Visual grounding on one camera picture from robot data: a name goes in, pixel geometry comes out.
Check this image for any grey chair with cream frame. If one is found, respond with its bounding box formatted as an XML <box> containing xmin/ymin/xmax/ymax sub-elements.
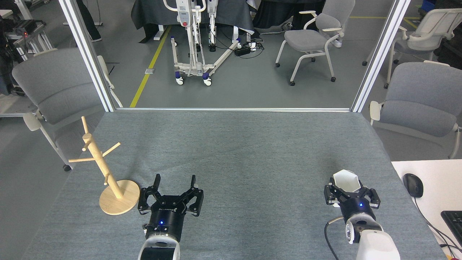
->
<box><xmin>275</xmin><ymin>0</ymin><xmax>356</xmax><ymax>86</ymax></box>
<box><xmin>369</xmin><ymin>61</ymin><xmax>462</xmax><ymax>159</ymax></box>
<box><xmin>12</xmin><ymin>48</ymin><xmax>123</xmax><ymax>172</ymax></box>

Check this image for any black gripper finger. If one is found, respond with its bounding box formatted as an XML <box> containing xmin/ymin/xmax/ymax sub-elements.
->
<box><xmin>177</xmin><ymin>175</ymin><xmax>204</xmax><ymax>217</ymax></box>
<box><xmin>356</xmin><ymin>187</ymin><xmax>381</xmax><ymax>209</ymax></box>
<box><xmin>138</xmin><ymin>174</ymin><xmax>165</xmax><ymax>215</ymax></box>
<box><xmin>324</xmin><ymin>177</ymin><xmax>349</xmax><ymax>207</ymax></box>

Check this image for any black keyboard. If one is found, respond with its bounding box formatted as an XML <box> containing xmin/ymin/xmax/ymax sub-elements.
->
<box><xmin>441</xmin><ymin>211</ymin><xmax>462</xmax><ymax>248</ymax></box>

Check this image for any silver table edge rail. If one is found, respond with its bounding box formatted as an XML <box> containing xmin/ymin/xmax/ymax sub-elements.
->
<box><xmin>115</xmin><ymin>107</ymin><xmax>351</xmax><ymax>112</ymax></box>

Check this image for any black mouse cable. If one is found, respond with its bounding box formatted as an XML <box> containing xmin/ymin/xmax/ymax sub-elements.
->
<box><xmin>413</xmin><ymin>197</ymin><xmax>462</xmax><ymax>250</ymax></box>

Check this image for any white desk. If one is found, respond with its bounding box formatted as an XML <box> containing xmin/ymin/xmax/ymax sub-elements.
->
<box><xmin>392</xmin><ymin>159</ymin><xmax>462</xmax><ymax>260</ymax></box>

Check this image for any black table drape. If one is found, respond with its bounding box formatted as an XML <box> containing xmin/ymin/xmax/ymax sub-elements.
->
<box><xmin>131</xmin><ymin>0</ymin><xmax>255</xmax><ymax>43</ymax></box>

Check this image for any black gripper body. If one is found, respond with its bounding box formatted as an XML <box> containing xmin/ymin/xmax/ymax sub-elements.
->
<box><xmin>145</xmin><ymin>197</ymin><xmax>186</xmax><ymax>242</ymax></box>
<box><xmin>341</xmin><ymin>197</ymin><xmax>376</xmax><ymax>224</ymax></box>

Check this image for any person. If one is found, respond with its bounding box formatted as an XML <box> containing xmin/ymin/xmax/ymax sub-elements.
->
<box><xmin>76</xmin><ymin>0</ymin><xmax>103</xmax><ymax>42</ymax></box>

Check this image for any white-backed grey chair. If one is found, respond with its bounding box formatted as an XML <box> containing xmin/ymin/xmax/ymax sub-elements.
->
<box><xmin>362</xmin><ymin>8</ymin><xmax>462</xmax><ymax>89</ymax></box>

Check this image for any white faceted cup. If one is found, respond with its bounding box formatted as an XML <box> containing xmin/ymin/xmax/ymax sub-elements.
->
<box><xmin>332</xmin><ymin>169</ymin><xmax>361</xmax><ymax>208</ymax></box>

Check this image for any black computer mouse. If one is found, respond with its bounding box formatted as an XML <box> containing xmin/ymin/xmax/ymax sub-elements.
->
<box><xmin>403</xmin><ymin>173</ymin><xmax>424</xmax><ymax>198</ymax></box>

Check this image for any silver post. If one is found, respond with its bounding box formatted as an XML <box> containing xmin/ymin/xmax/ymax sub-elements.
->
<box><xmin>351</xmin><ymin>0</ymin><xmax>412</xmax><ymax>113</ymax></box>
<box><xmin>58</xmin><ymin>0</ymin><xmax>116</xmax><ymax>112</ymax></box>

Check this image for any metal equipment rack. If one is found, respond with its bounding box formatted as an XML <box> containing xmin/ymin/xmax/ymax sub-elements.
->
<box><xmin>0</xmin><ymin>18</ymin><xmax>55</xmax><ymax>62</ymax></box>

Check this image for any wooden cup rack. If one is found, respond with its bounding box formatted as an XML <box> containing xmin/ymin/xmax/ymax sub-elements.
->
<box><xmin>69</xmin><ymin>116</ymin><xmax>140</xmax><ymax>216</ymax></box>

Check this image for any white stand on wheels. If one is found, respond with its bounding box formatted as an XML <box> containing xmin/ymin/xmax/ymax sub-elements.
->
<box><xmin>163</xmin><ymin>0</ymin><xmax>243</xmax><ymax>86</ymax></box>

